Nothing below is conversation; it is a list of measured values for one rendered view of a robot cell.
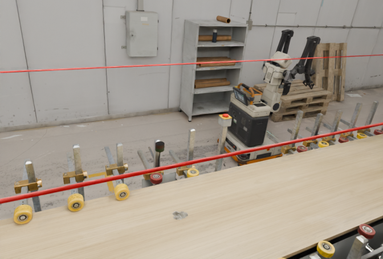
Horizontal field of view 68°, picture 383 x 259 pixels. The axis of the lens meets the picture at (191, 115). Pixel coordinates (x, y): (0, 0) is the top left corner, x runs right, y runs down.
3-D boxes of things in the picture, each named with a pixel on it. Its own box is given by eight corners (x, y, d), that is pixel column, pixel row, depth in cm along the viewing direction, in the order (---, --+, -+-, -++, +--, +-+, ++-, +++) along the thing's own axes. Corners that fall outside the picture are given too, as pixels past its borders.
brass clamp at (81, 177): (63, 179, 175) (62, 172, 173) (86, 174, 180) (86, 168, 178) (64, 185, 170) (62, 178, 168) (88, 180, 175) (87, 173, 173)
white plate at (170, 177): (141, 189, 204) (141, 178, 200) (175, 182, 215) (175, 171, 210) (141, 190, 203) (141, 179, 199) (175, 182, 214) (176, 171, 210)
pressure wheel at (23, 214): (18, 202, 144) (35, 205, 149) (11, 215, 145) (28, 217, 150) (17, 210, 139) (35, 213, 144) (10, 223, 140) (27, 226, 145)
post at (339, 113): (322, 153, 281) (337, 110, 261) (325, 153, 282) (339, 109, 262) (325, 156, 278) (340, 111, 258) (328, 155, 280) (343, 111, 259)
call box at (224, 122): (217, 124, 209) (219, 114, 206) (225, 123, 212) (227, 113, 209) (222, 128, 204) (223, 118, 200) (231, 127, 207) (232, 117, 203)
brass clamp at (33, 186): (16, 188, 164) (14, 181, 162) (42, 183, 170) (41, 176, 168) (15, 194, 159) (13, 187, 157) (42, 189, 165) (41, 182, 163)
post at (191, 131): (184, 183, 218) (188, 127, 197) (188, 182, 219) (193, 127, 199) (186, 186, 215) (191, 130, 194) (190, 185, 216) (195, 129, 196)
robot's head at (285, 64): (280, 63, 335) (288, 53, 334) (268, 58, 352) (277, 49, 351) (285, 70, 343) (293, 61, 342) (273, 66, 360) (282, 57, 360)
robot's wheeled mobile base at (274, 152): (240, 168, 352) (243, 151, 341) (215, 143, 403) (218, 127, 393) (282, 159, 379) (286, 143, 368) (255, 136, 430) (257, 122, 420)
